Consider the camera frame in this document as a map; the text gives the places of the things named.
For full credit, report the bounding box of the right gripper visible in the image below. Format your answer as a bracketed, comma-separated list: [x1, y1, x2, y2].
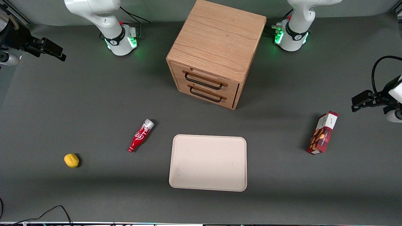
[0, 19, 67, 62]

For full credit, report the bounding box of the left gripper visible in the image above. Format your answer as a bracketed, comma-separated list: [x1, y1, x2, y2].
[351, 75, 402, 113]

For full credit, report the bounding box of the wooden drawer with black handle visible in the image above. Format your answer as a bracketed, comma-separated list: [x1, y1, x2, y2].
[171, 62, 240, 97]
[177, 78, 238, 110]

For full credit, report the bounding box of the black metal drawer handle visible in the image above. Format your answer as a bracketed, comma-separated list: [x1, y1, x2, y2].
[189, 85, 227, 103]
[184, 71, 228, 91]

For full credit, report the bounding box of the wooden drawer cabinet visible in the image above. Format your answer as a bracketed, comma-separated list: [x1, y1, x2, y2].
[166, 0, 267, 110]

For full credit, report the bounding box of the red cookie box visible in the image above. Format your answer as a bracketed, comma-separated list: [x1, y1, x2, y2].
[306, 110, 339, 155]

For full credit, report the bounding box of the yellow lemon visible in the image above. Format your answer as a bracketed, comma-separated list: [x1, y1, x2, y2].
[64, 153, 80, 169]

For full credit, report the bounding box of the red cola bottle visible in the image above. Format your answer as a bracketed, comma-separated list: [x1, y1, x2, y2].
[127, 119, 155, 153]

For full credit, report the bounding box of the beige plastic tray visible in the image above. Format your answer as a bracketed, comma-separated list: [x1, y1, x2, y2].
[168, 134, 248, 192]

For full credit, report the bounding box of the black looped gripper cable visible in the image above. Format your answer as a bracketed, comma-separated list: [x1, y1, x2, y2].
[371, 55, 402, 95]

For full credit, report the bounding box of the grey aluminium frame rail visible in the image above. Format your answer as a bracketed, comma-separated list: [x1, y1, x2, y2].
[0, 0, 32, 25]

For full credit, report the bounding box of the black arm base cable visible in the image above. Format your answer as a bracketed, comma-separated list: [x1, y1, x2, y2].
[119, 6, 152, 24]

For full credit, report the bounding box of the black floor cable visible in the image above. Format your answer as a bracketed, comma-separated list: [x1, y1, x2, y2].
[12, 205, 74, 226]

